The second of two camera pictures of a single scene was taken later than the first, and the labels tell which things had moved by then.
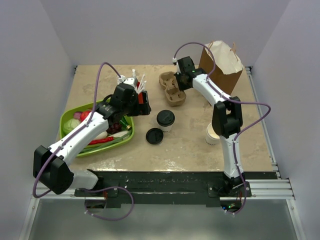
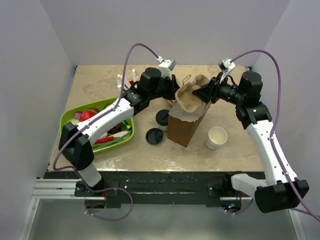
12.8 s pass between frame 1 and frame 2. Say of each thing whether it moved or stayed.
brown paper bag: moved
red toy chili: stayed
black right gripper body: moved
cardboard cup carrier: moved
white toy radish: stayed
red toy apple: stayed
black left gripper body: moved
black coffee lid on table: stayed
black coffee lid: stayed
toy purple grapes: stayed
